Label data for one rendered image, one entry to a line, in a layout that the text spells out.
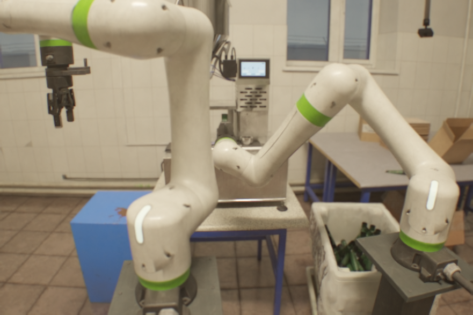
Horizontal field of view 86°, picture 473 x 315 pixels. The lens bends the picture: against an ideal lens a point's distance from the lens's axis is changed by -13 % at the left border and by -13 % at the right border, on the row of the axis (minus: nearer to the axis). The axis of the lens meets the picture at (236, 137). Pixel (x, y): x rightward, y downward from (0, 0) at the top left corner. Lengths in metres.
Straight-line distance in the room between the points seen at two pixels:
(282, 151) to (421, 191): 0.42
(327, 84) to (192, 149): 0.40
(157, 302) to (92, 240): 1.21
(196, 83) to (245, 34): 2.28
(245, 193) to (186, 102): 0.82
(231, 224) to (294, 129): 0.61
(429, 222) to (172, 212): 0.63
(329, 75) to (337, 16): 2.79
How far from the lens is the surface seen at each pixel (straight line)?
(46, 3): 0.70
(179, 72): 0.65
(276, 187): 1.40
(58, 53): 0.91
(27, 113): 3.60
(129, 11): 0.52
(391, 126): 0.97
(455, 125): 2.46
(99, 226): 1.76
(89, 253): 1.90
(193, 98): 0.66
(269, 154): 0.95
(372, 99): 0.96
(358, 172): 2.02
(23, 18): 0.76
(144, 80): 2.99
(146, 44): 0.51
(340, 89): 0.81
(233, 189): 1.38
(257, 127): 1.51
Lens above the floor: 1.45
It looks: 15 degrees down
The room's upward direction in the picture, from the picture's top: straight up
